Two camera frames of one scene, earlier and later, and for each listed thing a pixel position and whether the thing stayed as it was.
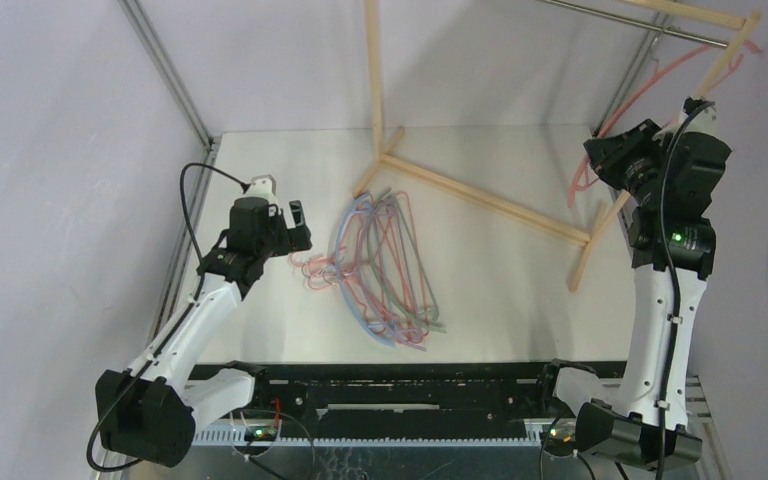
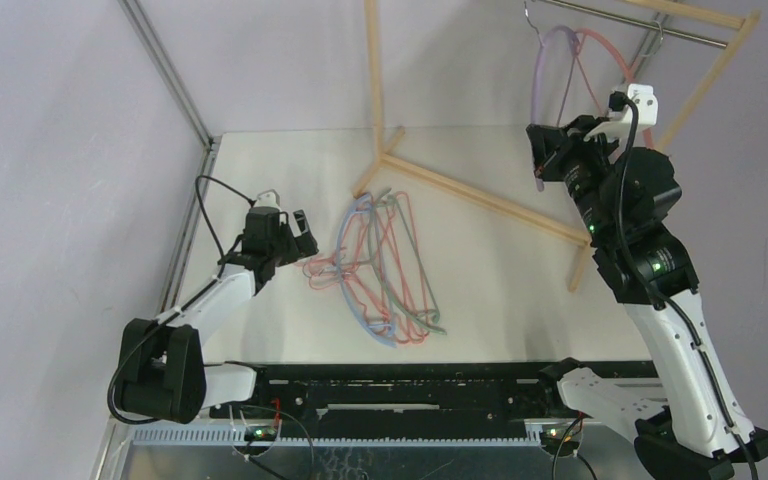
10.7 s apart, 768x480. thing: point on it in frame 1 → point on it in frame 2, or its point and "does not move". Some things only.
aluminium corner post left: [174, 86] does not move
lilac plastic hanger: [364, 275] → [537, 82]
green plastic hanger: [374, 266] does not move
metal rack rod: [633, 22] does not move
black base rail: [406, 393] does not move
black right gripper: [611, 154] → [549, 148]
